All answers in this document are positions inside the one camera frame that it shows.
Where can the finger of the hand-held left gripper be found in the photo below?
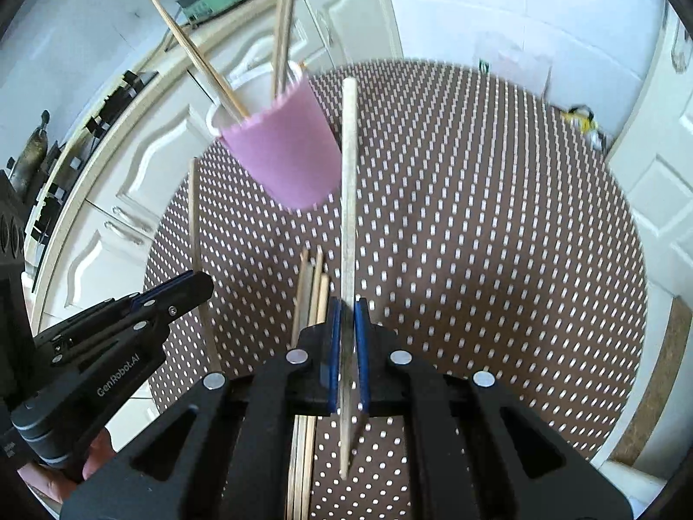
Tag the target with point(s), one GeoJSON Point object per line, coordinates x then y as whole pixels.
{"type": "Point", "coordinates": [184, 295]}
{"type": "Point", "coordinates": [103, 311]}

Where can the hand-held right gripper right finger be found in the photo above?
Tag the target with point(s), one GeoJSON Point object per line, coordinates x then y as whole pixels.
{"type": "Point", "coordinates": [361, 357]}

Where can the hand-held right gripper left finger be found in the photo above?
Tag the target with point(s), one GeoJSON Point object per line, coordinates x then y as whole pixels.
{"type": "Point", "coordinates": [331, 357]}

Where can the bunch of wooden chopsticks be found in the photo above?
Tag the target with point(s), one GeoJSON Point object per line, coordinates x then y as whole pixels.
{"type": "Point", "coordinates": [314, 292]}

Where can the single wooden chopstick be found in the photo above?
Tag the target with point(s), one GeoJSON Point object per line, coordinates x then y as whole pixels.
{"type": "Point", "coordinates": [197, 57]}
{"type": "Point", "coordinates": [196, 216]}
{"type": "Point", "coordinates": [284, 27]}
{"type": "Point", "coordinates": [348, 200]}

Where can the pink cup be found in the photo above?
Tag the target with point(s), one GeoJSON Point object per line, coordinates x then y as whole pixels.
{"type": "Point", "coordinates": [287, 151]}

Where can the person's left hand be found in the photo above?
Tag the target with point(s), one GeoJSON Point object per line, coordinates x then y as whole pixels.
{"type": "Point", "coordinates": [54, 490]}

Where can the metal wok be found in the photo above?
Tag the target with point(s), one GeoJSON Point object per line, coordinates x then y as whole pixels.
{"type": "Point", "coordinates": [30, 157]}

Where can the brown polka dot tablecloth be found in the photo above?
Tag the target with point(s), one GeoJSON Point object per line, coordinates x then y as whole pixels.
{"type": "Point", "coordinates": [487, 227]}

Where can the black glass gas stove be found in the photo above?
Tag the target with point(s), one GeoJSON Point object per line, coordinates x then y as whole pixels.
{"type": "Point", "coordinates": [119, 97]}

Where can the beige kitchen countertop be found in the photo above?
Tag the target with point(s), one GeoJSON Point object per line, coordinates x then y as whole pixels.
{"type": "Point", "coordinates": [162, 62]}

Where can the cream cabinet drawer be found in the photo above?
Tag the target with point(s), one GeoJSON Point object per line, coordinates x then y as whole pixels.
{"type": "Point", "coordinates": [254, 49]}

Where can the yellow plastic bottle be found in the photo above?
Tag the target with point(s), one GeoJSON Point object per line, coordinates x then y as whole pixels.
{"type": "Point", "coordinates": [578, 118]}

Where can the dark tote bag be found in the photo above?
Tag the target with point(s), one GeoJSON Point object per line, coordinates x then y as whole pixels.
{"type": "Point", "coordinates": [598, 135]}

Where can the white cardboard box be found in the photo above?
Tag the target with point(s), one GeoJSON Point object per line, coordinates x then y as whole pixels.
{"type": "Point", "coordinates": [520, 65]}

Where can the narrow cream cabinet door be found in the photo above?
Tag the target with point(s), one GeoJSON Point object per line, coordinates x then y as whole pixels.
{"type": "Point", "coordinates": [357, 11]}

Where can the white panel door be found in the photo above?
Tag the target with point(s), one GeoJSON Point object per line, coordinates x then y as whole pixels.
{"type": "Point", "coordinates": [660, 200]}

